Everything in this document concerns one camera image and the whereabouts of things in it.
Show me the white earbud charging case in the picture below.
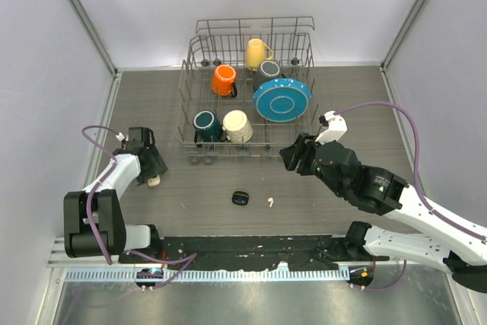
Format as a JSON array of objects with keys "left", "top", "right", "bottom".
[{"left": 146, "top": 175, "right": 161, "bottom": 187}]

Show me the black earbud charging case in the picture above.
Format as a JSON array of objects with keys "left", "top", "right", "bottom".
[{"left": 231, "top": 190, "right": 250, "bottom": 206}]

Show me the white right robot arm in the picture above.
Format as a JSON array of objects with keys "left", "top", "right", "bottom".
[{"left": 279, "top": 134, "right": 486, "bottom": 293}]

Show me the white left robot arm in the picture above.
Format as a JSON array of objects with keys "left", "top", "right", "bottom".
[{"left": 63, "top": 126, "right": 167, "bottom": 263}]

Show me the blue dotted plate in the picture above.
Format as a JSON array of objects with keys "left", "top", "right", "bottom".
[{"left": 253, "top": 78, "right": 312, "bottom": 123}]

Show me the cream white mug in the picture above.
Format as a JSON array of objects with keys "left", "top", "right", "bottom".
[{"left": 223, "top": 110, "right": 253, "bottom": 143}]

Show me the dark green mug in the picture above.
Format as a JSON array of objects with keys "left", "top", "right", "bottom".
[{"left": 193, "top": 110, "right": 224, "bottom": 143}]

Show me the grey mug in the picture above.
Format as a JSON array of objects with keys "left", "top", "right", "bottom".
[{"left": 253, "top": 60, "right": 282, "bottom": 89}]

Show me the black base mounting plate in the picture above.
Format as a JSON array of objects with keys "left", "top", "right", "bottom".
[{"left": 141, "top": 235, "right": 389, "bottom": 272}]

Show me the orange mug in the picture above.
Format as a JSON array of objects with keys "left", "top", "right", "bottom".
[{"left": 212, "top": 65, "right": 237, "bottom": 98}]

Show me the yellow mug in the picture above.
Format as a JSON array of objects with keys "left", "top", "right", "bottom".
[{"left": 246, "top": 38, "right": 274, "bottom": 72}]

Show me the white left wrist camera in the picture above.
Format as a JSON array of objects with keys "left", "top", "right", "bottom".
[{"left": 116, "top": 132, "right": 129, "bottom": 143}]

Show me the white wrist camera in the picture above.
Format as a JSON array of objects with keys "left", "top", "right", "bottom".
[
  {"left": 314, "top": 110, "right": 348, "bottom": 145},
  {"left": 116, "top": 132, "right": 129, "bottom": 143}
]

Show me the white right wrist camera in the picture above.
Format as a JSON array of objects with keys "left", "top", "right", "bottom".
[{"left": 314, "top": 110, "right": 348, "bottom": 145}]

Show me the grey wire dish rack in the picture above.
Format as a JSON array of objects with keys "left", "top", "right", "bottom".
[{"left": 176, "top": 16, "right": 320, "bottom": 164}]

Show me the white slotted cable duct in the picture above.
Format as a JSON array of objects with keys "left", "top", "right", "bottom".
[{"left": 65, "top": 266, "right": 349, "bottom": 283}]

